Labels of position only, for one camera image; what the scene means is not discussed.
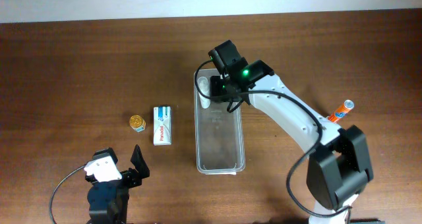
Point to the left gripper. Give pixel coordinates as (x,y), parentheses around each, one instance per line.
(128,176)

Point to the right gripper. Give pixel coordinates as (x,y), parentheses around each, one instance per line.
(217,86)

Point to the white spray bottle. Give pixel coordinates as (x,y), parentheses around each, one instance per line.
(204,87)

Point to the small gold lid jar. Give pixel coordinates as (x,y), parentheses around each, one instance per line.
(137,123)

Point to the white Panadol box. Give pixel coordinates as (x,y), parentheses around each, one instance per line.
(162,126)

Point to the orange tablet tube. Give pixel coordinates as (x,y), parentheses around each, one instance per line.
(342,111)

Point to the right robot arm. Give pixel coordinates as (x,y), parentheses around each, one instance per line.
(339,164)

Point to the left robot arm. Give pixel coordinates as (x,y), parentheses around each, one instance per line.
(109,194)

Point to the clear plastic container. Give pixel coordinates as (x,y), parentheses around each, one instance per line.
(219,139)

